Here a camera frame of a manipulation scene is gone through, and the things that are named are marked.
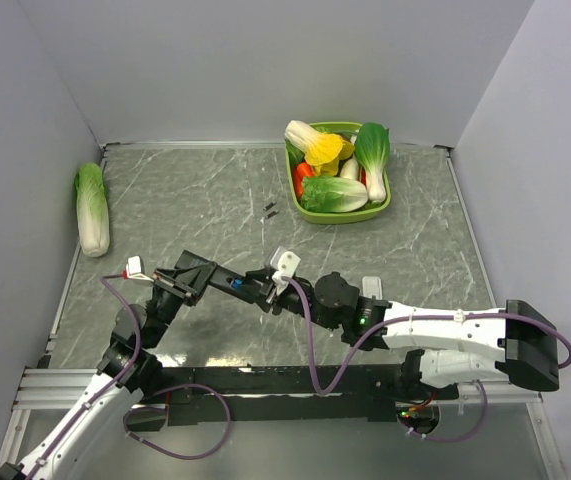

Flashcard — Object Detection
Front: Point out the green lettuce head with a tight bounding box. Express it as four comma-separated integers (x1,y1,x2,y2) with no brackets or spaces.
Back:
300,176,369,213

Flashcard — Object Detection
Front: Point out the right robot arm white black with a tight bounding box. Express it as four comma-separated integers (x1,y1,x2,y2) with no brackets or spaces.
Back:
230,272,560,399

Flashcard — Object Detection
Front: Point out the napa cabbage on table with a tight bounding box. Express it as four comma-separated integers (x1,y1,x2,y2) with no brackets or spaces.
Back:
75,163,110,258

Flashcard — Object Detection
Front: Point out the yellow leaf cabbage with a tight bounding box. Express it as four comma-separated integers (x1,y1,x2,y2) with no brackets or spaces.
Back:
284,120,355,176

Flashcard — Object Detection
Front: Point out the black remote control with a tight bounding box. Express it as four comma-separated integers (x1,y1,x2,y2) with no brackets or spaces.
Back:
210,265,265,304

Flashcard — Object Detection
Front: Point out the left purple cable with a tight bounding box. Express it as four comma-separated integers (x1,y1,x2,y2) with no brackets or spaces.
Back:
17,274,232,480

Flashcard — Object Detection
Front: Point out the green plastic basket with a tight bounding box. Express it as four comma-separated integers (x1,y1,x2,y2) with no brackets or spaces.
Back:
284,120,392,225

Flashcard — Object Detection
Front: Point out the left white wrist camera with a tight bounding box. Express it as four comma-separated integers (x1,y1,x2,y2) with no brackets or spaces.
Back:
122,255,154,283

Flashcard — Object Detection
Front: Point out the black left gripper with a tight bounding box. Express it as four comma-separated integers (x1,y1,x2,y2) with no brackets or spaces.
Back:
145,260,217,347

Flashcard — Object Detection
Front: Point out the green bok choy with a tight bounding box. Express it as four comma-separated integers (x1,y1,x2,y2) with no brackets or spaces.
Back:
355,122,390,203

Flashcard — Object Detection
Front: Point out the white radish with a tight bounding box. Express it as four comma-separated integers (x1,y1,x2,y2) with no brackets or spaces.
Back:
339,157,361,181

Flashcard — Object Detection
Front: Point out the white remote control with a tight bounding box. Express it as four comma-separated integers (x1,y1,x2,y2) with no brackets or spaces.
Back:
362,276,383,300

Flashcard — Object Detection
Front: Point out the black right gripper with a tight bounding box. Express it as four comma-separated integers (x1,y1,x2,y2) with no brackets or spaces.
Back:
238,267,339,331

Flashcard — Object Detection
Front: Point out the aluminium frame rail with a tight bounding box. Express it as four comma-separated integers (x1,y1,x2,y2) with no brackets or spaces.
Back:
12,369,543,410

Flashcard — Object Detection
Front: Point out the red pepper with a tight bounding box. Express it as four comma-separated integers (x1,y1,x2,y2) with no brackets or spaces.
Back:
293,162,315,199

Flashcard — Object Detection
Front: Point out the black base bar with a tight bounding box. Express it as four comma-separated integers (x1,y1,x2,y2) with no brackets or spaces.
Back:
142,365,459,426

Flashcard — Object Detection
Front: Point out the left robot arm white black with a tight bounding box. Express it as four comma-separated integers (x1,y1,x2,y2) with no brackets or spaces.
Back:
0,251,217,479

